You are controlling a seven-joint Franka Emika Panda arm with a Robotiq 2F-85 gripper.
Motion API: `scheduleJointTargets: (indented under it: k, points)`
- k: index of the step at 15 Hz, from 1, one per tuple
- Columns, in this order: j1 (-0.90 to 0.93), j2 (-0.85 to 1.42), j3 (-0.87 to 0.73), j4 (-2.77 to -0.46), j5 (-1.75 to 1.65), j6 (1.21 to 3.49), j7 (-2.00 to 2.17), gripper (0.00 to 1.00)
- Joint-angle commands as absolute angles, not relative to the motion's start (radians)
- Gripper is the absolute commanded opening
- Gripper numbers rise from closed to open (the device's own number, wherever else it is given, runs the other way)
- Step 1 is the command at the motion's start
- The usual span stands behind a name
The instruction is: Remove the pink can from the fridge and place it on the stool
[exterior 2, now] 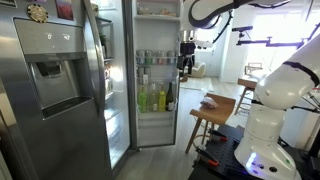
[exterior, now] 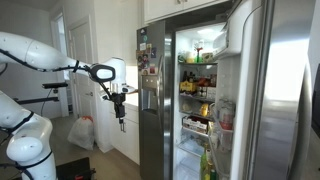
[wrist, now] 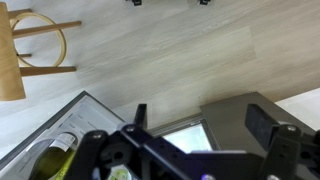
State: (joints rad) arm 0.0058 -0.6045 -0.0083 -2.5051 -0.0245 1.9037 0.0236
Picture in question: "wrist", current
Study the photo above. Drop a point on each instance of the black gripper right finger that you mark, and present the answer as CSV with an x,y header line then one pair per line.
x,y
261,123

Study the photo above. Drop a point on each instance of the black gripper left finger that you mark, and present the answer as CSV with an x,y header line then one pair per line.
x,y
141,116

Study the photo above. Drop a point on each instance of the stainless steel fridge body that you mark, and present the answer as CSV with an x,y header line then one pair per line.
x,y
186,138

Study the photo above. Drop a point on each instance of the stainless steel fridge door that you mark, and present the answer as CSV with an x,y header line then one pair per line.
x,y
83,113

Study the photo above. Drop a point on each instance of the wooden stool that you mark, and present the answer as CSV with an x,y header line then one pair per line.
x,y
8,66

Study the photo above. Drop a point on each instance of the stainless steel freezer door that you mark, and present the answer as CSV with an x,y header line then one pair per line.
x,y
230,123

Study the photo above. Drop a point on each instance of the clear drink bottle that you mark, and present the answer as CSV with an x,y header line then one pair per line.
x,y
119,173

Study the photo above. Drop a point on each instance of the yellow drink bottle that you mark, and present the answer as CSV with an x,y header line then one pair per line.
x,y
68,166

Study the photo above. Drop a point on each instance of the dark wine bottle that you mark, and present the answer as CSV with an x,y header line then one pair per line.
x,y
50,163

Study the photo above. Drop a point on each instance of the black furniture foot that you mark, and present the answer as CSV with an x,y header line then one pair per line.
x,y
134,2
204,2

